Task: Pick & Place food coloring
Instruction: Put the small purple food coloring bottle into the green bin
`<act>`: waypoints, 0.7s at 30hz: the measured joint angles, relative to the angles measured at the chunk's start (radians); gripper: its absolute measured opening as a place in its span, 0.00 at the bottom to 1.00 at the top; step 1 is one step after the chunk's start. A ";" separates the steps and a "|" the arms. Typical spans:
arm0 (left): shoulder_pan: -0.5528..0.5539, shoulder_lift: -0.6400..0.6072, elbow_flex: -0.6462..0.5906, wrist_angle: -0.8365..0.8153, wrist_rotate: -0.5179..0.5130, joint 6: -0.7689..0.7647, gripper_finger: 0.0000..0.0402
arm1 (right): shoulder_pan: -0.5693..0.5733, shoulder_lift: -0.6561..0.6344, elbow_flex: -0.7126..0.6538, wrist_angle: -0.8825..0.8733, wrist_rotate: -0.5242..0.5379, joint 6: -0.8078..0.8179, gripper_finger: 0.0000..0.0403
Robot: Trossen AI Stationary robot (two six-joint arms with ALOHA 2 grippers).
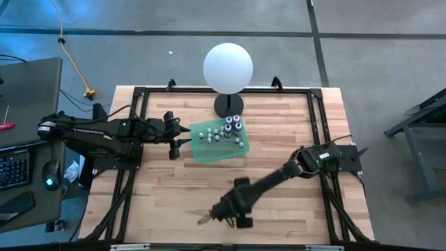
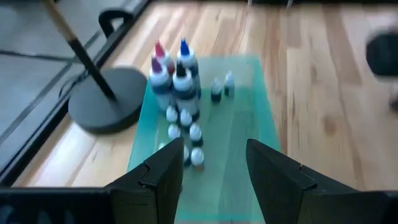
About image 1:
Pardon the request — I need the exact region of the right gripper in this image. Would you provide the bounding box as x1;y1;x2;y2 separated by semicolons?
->
194;177;259;229

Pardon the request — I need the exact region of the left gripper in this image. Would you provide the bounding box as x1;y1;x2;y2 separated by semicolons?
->
158;111;193;160

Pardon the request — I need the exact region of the teal translucent plastic bin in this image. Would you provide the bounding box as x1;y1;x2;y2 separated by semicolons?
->
189;116;251;165

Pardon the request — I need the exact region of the globe table lamp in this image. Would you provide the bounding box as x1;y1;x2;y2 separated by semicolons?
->
203;43;254;119

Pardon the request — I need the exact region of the white crumpled paper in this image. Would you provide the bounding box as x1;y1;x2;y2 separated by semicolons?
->
64;160;82;184

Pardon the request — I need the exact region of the black computer mouse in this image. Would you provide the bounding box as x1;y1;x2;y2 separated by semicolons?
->
41;159;63;192

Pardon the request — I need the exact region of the grey laptop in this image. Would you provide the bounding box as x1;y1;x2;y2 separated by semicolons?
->
0;57;63;149

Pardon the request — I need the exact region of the dark grey desk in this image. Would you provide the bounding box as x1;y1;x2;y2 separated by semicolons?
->
0;139;67;234

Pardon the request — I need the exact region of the backlit keyboard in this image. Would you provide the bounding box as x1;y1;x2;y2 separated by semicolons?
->
0;149;31;191

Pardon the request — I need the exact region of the black wrist rest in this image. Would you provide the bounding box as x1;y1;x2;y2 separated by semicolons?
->
0;190;36;224

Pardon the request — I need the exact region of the black metal cart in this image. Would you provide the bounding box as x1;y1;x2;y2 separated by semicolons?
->
384;89;446;203

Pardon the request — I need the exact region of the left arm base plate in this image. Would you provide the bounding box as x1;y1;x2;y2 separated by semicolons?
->
92;141;144;172

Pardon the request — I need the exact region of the silver bracket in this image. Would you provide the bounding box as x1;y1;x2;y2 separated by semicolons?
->
110;243;151;251
305;245;344;251

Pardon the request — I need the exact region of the yellow extension cable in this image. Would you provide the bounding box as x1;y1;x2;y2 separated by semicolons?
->
50;0;97;100

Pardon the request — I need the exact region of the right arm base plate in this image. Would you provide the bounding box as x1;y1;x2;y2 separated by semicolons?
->
313;144;363;175

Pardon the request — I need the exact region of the red-handled screwdriver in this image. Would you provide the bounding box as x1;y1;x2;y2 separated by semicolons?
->
0;104;17;132

